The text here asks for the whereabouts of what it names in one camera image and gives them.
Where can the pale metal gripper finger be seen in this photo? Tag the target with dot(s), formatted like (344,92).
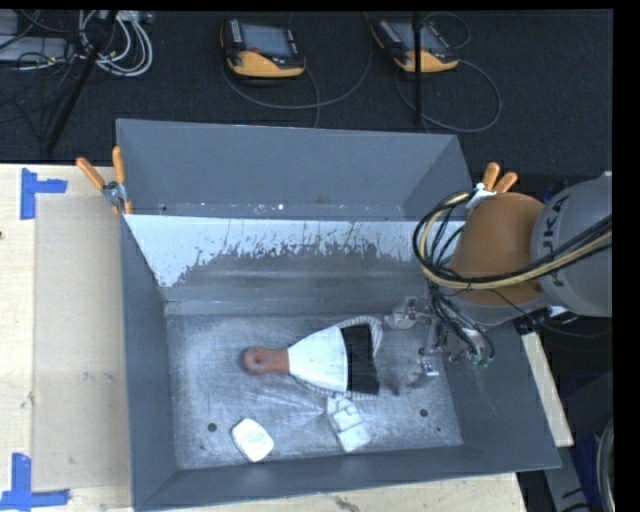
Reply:
(425,371)
(407,314)

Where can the white clear plastic packet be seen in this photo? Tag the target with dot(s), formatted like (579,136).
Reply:
(347,425)

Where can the white oval box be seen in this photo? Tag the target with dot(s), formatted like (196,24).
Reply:
(252,440)

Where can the grey metal bin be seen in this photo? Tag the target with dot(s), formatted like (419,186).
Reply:
(280,175)

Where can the pale wood flat board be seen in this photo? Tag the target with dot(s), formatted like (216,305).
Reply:
(75,340)

